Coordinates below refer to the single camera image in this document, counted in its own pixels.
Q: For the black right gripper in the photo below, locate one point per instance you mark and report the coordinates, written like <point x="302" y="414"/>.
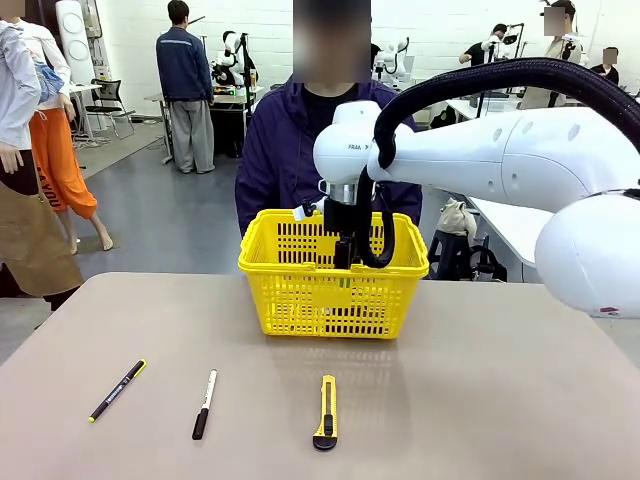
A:
<point x="340" y="217"/>

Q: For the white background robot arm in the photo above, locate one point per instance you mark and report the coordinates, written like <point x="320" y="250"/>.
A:
<point x="230" y="55"/>
<point x="395" y="55"/>

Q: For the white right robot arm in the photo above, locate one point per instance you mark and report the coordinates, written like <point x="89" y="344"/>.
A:
<point x="500" y="150"/>

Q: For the yellow plastic shopping basket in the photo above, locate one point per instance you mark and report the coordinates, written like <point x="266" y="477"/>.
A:
<point x="300" y="300"/>

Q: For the person torso navy jacket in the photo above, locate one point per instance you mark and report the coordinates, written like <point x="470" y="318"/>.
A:
<point x="280" y="150"/>

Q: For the person in black shirt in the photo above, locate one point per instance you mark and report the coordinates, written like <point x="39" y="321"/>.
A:
<point x="482" y="50"/>

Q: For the person in beige top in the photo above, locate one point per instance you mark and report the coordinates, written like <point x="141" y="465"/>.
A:
<point x="562" y="55"/>

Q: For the person in dark top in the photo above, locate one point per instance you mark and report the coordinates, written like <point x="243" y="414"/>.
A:
<point x="607" y="70"/>

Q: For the black stool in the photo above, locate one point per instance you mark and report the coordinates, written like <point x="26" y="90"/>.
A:
<point x="447" y="255"/>

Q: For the beige cloth bag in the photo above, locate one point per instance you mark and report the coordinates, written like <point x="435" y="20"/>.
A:
<point x="455" y="220"/>

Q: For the black chair with wheels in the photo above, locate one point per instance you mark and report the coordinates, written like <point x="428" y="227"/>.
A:
<point x="487" y="265"/>

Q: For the yellow black utility knife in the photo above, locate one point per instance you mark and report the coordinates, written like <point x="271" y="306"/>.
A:
<point x="327" y="410"/>

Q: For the white side table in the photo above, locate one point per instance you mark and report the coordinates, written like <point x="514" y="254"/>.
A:
<point x="510" y="225"/>

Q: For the background robot work table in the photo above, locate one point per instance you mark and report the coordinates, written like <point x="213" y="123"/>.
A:
<point x="230" y="110"/>

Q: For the white marker black cap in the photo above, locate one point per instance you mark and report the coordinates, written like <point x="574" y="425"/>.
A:
<point x="206" y="405"/>

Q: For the man in blue jacket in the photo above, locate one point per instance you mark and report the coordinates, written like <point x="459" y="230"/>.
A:
<point x="182" y="75"/>

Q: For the black pen yellow cap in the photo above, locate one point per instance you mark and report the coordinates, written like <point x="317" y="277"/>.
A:
<point x="117" y="391"/>

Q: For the black office chair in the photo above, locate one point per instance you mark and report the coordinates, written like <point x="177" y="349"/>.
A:
<point x="107" y="102"/>

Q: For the mannequin with orange pants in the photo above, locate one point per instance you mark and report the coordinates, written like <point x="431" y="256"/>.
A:
<point x="55" y="150"/>

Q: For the mannequin with brown apron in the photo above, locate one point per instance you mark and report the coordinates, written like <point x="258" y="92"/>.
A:
<point x="25" y="225"/>

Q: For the white tall panel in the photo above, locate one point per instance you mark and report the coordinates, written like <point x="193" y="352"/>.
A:
<point x="72" y="35"/>

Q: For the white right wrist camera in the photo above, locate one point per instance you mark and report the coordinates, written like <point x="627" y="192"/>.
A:
<point x="302" y="212"/>

